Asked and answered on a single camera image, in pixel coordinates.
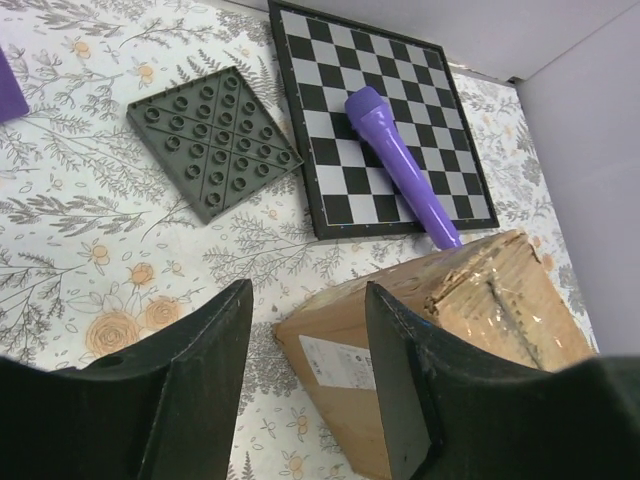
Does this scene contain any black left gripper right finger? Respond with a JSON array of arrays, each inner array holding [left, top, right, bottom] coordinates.
[[365, 283, 639, 479]]

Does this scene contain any grey studded building plate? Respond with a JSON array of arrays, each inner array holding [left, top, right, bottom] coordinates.
[[126, 67, 303, 224]]

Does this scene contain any black white chessboard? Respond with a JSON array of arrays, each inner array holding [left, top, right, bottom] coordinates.
[[269, 1, 499, 248]]

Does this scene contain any brown cardboard express box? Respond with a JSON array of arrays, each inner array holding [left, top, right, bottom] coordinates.
[[274, 230, 596, 479]]

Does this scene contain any purple toy microphone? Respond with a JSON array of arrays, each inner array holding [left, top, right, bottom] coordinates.
[[345, 86, 462, 250]]

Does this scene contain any purple capped clear bottle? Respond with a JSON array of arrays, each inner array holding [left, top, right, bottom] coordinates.
[[0, 51, 29, 124]]

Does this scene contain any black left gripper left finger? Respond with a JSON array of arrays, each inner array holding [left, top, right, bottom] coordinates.
[[1, 280, 253, 479]]

